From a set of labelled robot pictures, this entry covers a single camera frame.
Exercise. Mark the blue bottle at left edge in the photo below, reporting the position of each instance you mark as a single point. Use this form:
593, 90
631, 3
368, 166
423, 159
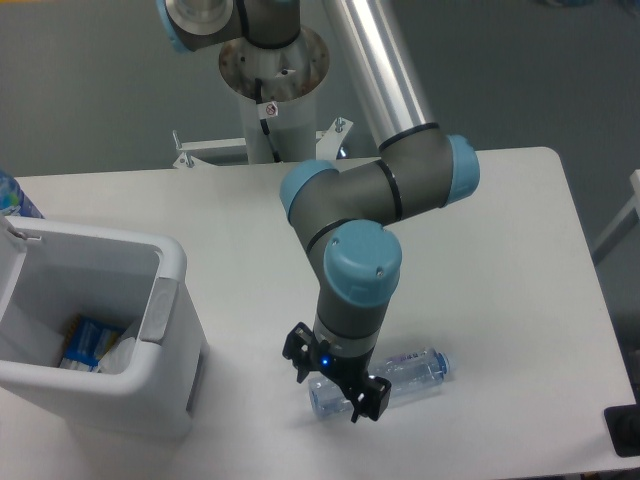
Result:
14, 202

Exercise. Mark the white paper carton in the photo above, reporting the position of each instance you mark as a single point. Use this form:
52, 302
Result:
117, 359

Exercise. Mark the clear plastic water bottle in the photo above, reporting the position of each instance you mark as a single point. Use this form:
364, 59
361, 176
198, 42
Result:
414, 376

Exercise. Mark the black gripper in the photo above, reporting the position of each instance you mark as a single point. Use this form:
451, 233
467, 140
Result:
369, 395

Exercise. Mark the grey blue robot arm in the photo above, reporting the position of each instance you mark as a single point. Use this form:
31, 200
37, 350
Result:
341, 218

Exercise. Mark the blue yellow box in bin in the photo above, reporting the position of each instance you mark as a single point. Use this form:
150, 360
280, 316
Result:
86, 342

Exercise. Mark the white trash can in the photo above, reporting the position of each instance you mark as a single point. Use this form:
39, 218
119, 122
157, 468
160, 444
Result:
52, 272

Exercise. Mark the white frame at right edge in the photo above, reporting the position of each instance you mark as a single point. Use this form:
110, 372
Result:
622, 224

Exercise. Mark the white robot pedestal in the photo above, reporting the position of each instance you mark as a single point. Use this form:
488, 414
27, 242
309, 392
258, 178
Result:
277, 92

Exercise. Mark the black device at table corner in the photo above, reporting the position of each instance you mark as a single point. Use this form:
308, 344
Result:
623, 426

